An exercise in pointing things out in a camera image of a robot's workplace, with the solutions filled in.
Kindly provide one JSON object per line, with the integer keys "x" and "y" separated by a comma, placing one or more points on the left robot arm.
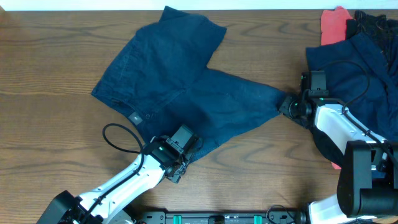
{"x": 162, "y": 158}

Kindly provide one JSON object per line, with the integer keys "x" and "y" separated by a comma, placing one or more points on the black knit garment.
{"x": 381, "y": 30}

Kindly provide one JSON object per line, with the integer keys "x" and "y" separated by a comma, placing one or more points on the dark blue garment in pile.
{"x": 352, "y": 66}

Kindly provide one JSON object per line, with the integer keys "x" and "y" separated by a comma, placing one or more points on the red garment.
{"x": 333, "y": 25}

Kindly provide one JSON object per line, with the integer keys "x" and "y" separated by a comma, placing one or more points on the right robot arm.
{"x": 367, "y": 185}

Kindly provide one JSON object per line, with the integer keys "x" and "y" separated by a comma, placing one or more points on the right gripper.
{"x": 284, "y": 107}

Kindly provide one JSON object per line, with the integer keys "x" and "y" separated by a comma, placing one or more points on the dark blue denim shorts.
{"x": 160, "y": 80}

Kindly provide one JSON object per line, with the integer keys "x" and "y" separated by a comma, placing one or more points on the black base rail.
{"x": 278, "y": 216}

